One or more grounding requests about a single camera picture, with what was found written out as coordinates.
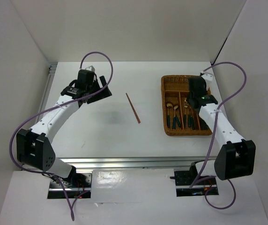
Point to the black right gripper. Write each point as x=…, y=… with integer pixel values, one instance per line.
x=204, y=87

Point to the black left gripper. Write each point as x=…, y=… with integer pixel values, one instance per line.
x=100, y=95

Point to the copper chopstick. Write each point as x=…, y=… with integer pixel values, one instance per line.
x=133, y=109

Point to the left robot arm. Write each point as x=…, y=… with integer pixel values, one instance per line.
x=34, y=146

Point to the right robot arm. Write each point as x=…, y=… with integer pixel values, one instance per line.
x=236, y=156

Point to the woven wicker cutlery basket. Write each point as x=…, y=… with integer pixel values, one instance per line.
x=174, y=89

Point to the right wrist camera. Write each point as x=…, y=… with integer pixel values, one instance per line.
x=208, y=77

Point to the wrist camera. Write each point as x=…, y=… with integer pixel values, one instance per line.
x=208, y=77
x=90, y=68

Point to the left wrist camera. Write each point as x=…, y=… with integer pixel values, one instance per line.
x=90, y=68

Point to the aluminium frame rail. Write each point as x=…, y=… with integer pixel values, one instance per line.
x=126, y=162

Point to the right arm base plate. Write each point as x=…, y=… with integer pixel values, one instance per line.
x=183, y=180

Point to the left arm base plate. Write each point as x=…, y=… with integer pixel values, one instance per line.
x=81, y=188

